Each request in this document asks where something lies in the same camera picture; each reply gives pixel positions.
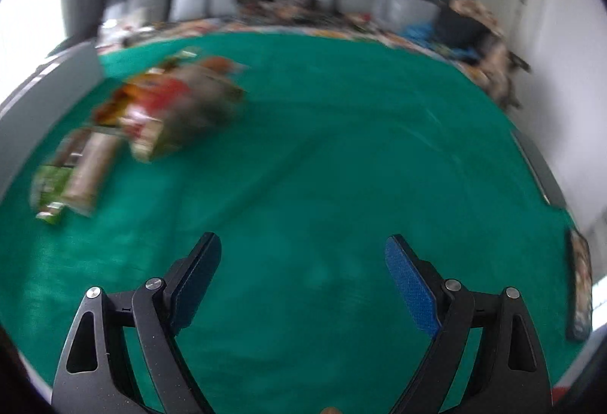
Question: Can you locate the red and orange snack packet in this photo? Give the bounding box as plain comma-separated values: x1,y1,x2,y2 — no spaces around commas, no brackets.
92,66,193,161

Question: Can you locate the long brown snack packet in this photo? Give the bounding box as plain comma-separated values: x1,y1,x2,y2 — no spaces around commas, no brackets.
59,129,121,216

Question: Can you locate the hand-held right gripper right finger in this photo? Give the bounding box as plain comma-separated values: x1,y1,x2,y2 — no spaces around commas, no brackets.
385,234,553,414

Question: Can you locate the white plastic bag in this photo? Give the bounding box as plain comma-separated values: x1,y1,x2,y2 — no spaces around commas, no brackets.
371,0,439,35

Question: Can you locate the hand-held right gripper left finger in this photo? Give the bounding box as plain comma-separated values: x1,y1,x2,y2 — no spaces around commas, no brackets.
51,231,223,414

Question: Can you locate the green snack packet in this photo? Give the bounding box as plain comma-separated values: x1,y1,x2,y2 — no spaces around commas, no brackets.
29,164,73,225

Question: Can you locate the beige patterned blanket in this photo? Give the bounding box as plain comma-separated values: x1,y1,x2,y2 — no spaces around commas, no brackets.
448,0,532,111

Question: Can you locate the green blanket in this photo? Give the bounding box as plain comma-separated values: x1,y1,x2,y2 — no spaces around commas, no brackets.
0,31,589,414

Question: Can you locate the black bag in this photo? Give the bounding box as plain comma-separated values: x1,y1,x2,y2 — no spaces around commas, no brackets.
432,1,491,49

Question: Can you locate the patterned bedsheet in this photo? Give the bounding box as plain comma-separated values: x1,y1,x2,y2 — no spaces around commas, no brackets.
96,12,480,69

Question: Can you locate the grey brown snack packet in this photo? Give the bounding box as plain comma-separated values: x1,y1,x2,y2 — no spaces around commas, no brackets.
159,56,250,156

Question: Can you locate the blue cloth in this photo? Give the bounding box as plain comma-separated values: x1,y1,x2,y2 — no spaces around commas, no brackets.
401,22,437,47

